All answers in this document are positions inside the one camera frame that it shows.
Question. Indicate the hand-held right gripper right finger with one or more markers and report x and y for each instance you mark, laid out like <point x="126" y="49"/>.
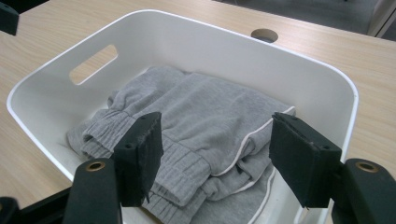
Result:
<point x="305" y="161"/>

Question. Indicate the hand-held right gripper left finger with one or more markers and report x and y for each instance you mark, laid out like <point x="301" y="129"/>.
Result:
<point x="138" y="161"/>

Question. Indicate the grey shorts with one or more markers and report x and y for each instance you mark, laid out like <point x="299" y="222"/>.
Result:
<point x="202" y="124"/>

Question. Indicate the white plastic basket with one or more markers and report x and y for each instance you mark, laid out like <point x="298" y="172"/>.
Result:
<point x="218" y="59"/>

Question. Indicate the beige background desk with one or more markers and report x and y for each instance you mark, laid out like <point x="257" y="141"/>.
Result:
<point x="384" y="15"/>

